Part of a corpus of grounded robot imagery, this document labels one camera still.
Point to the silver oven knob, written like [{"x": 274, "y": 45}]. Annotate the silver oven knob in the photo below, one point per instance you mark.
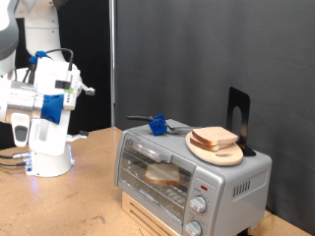
[
  {"x": 193, "y": 228},
  {"x": 198, "y": 204}
]

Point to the metal stand pole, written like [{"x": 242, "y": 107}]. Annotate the metal stand pole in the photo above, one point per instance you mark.
[{"x": 113, "y": 65}]

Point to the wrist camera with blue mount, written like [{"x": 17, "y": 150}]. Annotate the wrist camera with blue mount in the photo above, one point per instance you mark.
[{"x": 52, "y": 108}]

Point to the white bread slice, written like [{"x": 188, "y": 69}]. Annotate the white bread slice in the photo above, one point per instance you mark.
[
  {"x": 215, "y": 135},
  {"x": 201, "y": 146},
  {"x": 163, "y": 173}
]

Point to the round wooden board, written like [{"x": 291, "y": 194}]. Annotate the round wooden board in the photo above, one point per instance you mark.
[{"x": 223, "y": 158}]

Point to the silver toaster oven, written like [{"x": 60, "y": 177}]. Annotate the silver toaster oven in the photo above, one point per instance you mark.
[{"x": 229, "y": 183}]

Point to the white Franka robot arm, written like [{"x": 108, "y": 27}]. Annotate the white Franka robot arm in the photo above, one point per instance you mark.
[{"x": 42, "y": 32}]

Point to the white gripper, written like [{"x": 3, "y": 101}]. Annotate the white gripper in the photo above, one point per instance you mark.
[{"x": 49, "y": 75}]

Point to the black metal bookend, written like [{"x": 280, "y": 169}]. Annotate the black metal bookend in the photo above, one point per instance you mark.
[{"x": 237, "y": 98}]

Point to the metal spatula with blue block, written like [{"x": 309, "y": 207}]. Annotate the metal spatula with blue block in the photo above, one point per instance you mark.
[{"x": 157, "y": 126}]

